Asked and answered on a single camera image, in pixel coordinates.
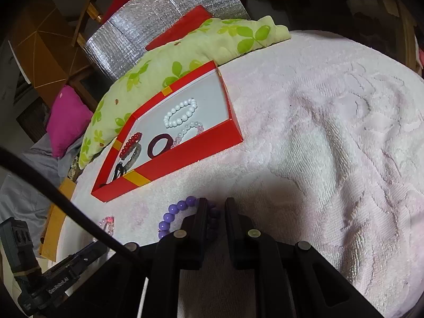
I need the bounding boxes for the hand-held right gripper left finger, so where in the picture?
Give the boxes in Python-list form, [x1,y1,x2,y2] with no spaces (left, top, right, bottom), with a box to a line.
[99,198,210,318]

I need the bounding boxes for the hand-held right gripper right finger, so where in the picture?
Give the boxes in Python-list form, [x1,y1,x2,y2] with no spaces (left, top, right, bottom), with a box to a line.
[224,198,388,318]

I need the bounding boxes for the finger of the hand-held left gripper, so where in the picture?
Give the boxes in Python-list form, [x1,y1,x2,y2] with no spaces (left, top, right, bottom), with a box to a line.
[71,240,112,266]

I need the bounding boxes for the purple bead bracelet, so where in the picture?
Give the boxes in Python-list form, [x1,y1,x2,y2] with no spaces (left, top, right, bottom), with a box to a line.
[158,196,221,241]

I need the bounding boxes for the small pink white bead bracelet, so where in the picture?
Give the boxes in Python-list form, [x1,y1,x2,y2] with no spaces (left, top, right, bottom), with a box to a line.
[98,216,116,238]

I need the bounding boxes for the red shallow cardboard box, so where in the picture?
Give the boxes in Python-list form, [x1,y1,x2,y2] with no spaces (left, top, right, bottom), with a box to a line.
[91,60,244,203]

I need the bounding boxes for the black hair tie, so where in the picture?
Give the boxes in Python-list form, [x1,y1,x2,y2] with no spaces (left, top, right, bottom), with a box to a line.
[111,161,130,183]

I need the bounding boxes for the maroon hair tie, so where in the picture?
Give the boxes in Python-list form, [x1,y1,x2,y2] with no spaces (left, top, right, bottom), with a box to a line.
[147,133,173,158]

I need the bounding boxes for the translucent pink bead bracelet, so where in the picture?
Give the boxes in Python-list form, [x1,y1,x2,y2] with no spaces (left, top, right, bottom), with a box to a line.
[171,121,205,149]

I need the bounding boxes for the silver bangle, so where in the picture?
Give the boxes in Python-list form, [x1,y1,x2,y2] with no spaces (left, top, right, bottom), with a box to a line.
[124,142,143,169]

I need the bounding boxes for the red bead bracelet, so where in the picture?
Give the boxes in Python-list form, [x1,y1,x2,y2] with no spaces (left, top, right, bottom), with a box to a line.
[120,132,143,158]

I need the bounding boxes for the grey cloth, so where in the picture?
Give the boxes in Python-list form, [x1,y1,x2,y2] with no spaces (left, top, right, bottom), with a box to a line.
[0,136,83,232]

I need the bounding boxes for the pale pink towel blanket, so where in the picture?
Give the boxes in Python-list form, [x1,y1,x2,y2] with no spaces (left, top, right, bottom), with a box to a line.
[71,30,424,318]

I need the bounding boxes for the magenta pillow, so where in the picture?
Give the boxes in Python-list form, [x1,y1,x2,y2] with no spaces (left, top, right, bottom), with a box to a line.
[46,84,94,158]

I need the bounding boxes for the green floral pillow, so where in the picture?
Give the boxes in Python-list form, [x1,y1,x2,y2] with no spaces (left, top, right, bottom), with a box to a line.
[78,15,291,169]

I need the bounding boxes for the red cushion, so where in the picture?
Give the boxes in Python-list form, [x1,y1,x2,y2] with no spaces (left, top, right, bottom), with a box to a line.
[146,5,214,51]

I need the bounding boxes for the silver foil mat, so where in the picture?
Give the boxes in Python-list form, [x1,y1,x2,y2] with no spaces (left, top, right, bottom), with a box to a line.
[84,0,250,83]

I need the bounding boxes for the brown cabinet panel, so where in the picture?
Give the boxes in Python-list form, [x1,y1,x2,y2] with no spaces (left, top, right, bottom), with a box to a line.
[8,0,96,98]

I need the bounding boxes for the wooden chair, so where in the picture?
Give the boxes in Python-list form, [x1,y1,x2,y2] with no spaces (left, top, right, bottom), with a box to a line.
[71,0,123,50]

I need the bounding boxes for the wooden bench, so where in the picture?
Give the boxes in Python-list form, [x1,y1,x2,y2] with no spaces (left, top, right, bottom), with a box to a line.
[381,0,424,77]

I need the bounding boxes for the black cable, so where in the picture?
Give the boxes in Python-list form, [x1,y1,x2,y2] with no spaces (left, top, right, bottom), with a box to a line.
[0,146,144,263]

